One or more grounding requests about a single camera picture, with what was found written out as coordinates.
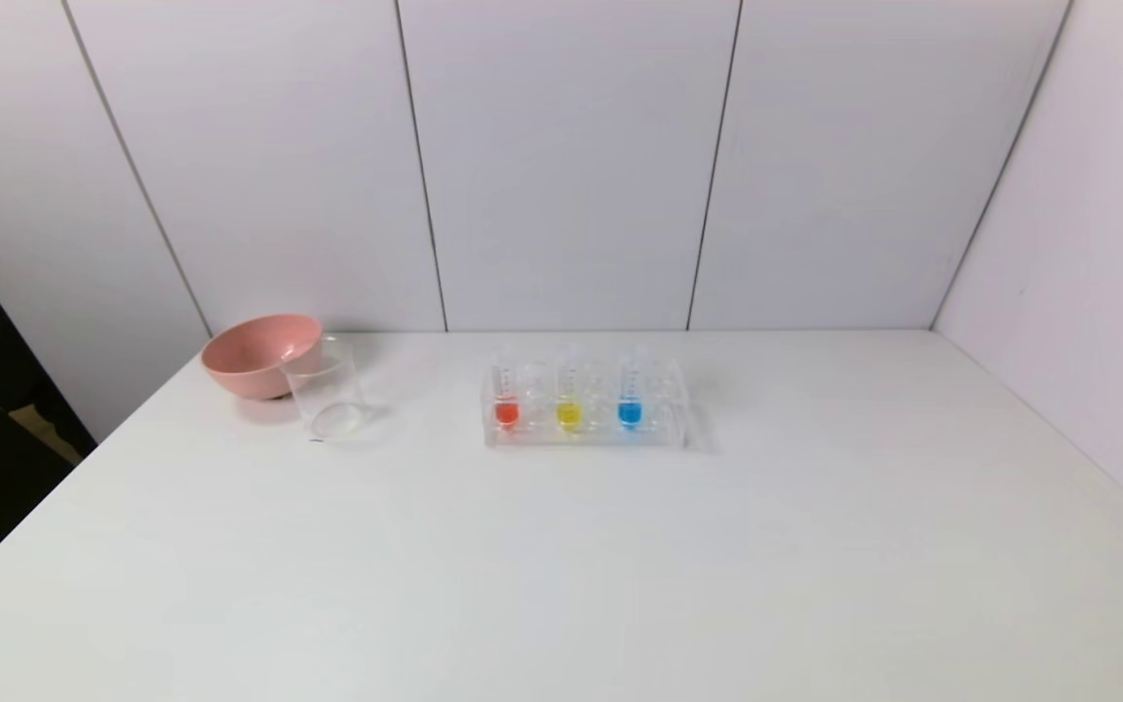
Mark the red pigment test tube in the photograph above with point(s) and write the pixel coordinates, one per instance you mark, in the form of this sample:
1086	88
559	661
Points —
506	413

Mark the yellow pigment test tube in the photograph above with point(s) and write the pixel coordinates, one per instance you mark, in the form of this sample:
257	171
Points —
568	414

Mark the clear acrylic test tube rack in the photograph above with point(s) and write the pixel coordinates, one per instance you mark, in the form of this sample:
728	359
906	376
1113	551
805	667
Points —
596	437

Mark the blue pigment test tube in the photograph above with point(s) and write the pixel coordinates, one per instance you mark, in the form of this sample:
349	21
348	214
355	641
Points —
630	413

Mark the clear glass beaker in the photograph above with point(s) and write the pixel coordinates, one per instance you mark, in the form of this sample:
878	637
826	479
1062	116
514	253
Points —
328	409

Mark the pink bowl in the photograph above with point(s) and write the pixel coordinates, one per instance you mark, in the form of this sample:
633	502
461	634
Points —
250	361

